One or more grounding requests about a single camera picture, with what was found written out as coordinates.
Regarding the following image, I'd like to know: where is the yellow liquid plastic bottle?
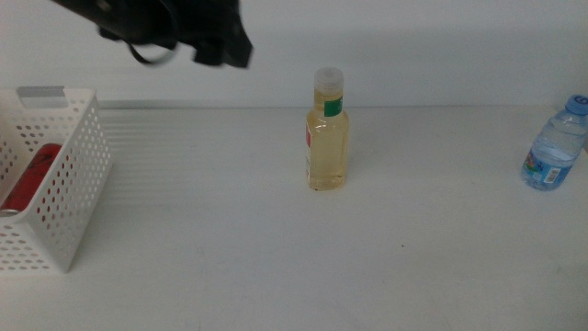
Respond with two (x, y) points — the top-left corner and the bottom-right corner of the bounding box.
(305, 66), (350, 192)

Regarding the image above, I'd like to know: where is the red soda can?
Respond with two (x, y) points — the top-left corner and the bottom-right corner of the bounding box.
(0, 143), (63, 218)

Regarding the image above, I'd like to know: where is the water bottle with blue cap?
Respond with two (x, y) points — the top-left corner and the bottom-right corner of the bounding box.
(520, 94), (588, 192)

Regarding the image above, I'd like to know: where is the white perforated plastic basket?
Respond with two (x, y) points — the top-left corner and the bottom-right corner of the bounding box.
(0, 86), (114, 276)

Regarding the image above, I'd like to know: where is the thin black cable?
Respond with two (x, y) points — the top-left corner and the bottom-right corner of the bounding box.
(126, 39), (180, 66)

